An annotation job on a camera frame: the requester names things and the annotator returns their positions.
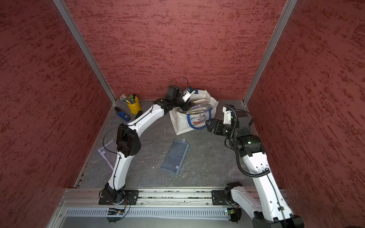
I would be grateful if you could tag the black stapler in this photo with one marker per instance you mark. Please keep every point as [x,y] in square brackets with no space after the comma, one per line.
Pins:
[139,113]

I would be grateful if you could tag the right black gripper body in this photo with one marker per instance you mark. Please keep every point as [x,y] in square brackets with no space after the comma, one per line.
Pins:
[221,128]

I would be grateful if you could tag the aluminium front rail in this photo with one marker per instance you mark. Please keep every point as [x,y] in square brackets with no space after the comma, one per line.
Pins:
[199,197]

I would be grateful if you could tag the right corner aluminium post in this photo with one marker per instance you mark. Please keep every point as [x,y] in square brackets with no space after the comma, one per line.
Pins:
[281,23]

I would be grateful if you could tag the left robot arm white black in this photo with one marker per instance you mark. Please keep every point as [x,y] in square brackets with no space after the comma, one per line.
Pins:
[128,141]

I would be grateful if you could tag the left corner aluminium post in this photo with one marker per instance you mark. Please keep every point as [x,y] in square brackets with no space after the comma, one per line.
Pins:
[71,24]

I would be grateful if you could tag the beige trim pouch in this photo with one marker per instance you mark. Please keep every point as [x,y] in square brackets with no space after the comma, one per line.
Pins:
[202,101]

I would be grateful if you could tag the yellow pen cup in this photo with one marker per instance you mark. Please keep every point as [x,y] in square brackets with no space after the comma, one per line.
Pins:
[135,107]

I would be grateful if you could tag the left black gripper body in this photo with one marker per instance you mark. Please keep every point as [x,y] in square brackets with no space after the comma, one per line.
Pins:
[185,106]

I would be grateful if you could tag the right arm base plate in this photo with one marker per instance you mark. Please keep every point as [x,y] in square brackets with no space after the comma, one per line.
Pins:
[219,197]

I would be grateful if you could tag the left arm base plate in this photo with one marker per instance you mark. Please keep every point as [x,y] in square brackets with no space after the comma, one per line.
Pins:
[118,197]

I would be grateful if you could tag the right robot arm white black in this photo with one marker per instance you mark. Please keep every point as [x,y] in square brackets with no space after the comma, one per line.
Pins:
[271,210]

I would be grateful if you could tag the white canvas Doraemon tote bag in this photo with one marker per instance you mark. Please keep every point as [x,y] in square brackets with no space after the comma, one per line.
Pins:
[194,118]

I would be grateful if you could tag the corner aluminium post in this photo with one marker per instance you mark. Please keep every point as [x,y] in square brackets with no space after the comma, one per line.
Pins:
[71,24]
[281,23]

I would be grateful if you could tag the pens in cup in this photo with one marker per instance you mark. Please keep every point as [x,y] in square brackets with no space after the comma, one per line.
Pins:
[128,99]

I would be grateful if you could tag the blue stapler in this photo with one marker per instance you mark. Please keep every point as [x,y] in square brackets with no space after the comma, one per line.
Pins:
[122,114]

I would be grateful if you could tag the purple mesh pouch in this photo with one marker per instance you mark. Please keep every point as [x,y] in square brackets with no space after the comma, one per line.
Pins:
[109,153]

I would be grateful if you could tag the blue mesh pouch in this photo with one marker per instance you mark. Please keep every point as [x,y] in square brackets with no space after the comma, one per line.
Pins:
[175,157]

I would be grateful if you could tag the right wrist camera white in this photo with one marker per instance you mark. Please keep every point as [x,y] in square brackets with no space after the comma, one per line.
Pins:
[227,118]

